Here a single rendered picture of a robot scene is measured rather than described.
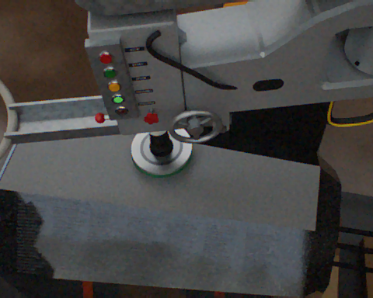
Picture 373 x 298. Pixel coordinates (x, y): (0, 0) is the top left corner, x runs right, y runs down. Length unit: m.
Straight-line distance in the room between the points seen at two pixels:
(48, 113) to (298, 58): 0.80
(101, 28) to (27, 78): 2.18
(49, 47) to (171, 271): 2.10
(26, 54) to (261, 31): 2.37
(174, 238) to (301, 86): 0.67
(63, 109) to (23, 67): 1.78
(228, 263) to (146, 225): 0.30
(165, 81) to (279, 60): 0.29
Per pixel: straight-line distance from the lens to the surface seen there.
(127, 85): 1.20
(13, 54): 3.45
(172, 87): 1.24
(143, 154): 1.66
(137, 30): 1.09
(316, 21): 1.18
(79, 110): 1.56
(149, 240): 1.66
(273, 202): 1.62
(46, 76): 3.22
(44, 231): 1.79
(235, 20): 1.29
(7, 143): 1.53
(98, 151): 1.77
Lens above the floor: 2.27
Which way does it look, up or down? 58 degrees down
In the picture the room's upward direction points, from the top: 7 degrees counter-clockwise
